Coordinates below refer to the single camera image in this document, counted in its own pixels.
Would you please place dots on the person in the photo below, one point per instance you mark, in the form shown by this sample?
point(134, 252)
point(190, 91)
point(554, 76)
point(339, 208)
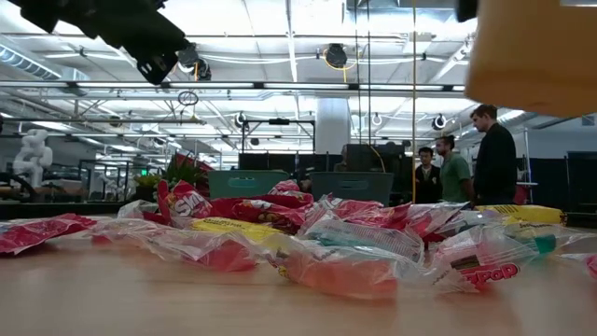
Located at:
point(428, 179)
point(495, 158)
point(454, 175)

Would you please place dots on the artificial succulent plant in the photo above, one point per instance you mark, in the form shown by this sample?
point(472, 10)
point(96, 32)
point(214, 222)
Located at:
point(179, 172)

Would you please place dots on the yellow plastic bin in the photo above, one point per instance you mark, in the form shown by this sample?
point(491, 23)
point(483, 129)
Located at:
point(536, 56)

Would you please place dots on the black partition panel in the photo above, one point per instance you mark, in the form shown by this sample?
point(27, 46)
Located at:
point(580, 179)
point(280, 161)

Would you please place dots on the black metal rack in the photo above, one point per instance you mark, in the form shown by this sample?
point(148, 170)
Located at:
point(107, 179)

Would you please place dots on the dark blue plastic bin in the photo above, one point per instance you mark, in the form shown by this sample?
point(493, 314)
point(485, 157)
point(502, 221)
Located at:
point(352, 186)

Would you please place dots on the red background cart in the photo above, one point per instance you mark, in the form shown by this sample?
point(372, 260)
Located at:
point(520, 193)

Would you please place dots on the red background object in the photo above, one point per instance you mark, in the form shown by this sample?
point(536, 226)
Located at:
point(199, 164)

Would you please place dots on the white building column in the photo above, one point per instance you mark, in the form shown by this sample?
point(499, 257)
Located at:
point(332, 126)

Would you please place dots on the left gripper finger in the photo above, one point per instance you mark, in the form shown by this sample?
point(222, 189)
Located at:
point(161, 35)

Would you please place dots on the green plastic bin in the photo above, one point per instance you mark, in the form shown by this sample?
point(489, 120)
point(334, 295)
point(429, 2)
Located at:
point(242, 184)

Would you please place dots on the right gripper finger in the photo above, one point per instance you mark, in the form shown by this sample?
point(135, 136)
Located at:
point(466, 9)

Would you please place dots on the long ceiling light bar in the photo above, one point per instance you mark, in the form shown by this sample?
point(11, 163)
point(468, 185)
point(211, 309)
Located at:
point(210, 85)

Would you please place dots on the red Skittles packet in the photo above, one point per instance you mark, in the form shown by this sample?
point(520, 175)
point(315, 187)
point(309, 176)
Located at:
point(422, 219)
point(37, 231)
point(266, 212)
point(285, 186)
point(184, 203)
point(364, 210)

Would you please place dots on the black gantry frame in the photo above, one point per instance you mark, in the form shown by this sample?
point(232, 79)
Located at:
point(279, 121)

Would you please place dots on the yellow Sour Patch packet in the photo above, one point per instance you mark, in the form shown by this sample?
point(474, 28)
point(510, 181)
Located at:
point(233, 227)
point(522, 230)
point(527, 214)

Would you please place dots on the dark equipment cabinet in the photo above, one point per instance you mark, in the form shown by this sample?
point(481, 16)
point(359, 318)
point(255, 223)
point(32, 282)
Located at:
point(373, 158)

